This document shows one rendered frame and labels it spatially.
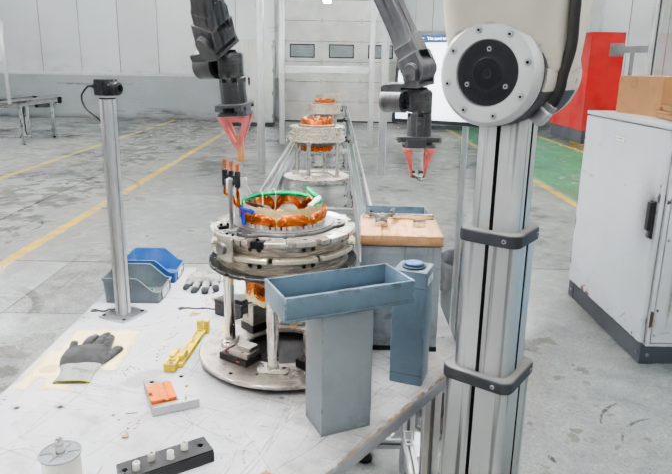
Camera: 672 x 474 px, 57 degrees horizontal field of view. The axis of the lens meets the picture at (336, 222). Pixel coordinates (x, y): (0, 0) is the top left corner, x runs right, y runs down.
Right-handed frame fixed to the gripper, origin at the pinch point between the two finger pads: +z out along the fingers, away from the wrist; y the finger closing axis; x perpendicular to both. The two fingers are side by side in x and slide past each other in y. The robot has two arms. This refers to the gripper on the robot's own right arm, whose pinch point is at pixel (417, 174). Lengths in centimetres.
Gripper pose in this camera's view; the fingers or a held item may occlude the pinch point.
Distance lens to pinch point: 149.4
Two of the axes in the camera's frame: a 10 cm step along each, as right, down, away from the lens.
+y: -10.0, -0.1, 0.3
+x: -0.3, 2.3, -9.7
